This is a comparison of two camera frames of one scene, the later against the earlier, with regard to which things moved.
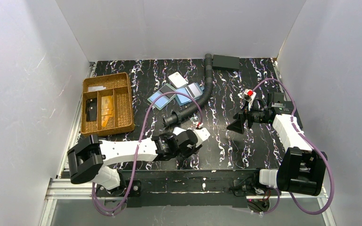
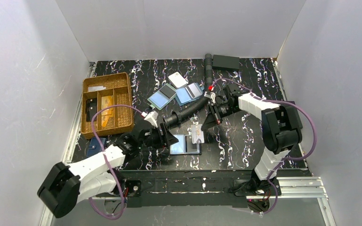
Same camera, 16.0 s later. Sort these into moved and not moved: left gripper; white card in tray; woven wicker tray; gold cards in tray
Moved: left gripper
Not moved: woven wicker tray; white card in tray; gold cards in tray
